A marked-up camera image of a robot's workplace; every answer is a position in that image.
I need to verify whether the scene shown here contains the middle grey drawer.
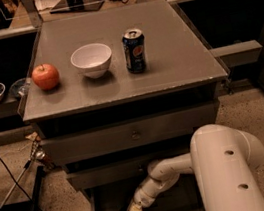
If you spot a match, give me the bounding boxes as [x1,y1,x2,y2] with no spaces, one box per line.
[66,145,190,190]

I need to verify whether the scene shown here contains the dark glass bowl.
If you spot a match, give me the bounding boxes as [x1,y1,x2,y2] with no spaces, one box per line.
[9,78,30,99]

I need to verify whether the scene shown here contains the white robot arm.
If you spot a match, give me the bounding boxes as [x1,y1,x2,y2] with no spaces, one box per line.
[123,124,264,211]

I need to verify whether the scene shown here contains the grey drawer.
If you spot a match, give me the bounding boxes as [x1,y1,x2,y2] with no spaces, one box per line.
[66,145,190,190]
[41,100,219,166]

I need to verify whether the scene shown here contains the black monitor stand base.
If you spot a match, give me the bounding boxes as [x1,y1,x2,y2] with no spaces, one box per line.
[50,0,105,14]

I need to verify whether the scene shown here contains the blue Pepsi can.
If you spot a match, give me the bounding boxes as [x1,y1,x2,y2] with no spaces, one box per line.
[122,28,146,74]

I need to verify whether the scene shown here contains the grey drawer cabinet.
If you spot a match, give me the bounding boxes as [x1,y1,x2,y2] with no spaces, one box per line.
[2,0,252,211]

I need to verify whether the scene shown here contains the top grey drawer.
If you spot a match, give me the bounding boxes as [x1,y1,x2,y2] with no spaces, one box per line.
[41,100,219,166]

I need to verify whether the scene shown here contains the grey side shelf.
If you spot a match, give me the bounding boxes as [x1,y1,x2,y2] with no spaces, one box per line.
[211,40,263,68]

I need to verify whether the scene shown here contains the red apple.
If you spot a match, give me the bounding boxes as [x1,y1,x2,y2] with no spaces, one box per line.
[31,64,60,91]

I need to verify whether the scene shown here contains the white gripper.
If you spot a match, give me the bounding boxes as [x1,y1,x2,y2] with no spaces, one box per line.
[126,187,156,211]

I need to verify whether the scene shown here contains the open bottom drawer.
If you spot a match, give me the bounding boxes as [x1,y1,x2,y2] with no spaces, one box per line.
[91,174,204,211]

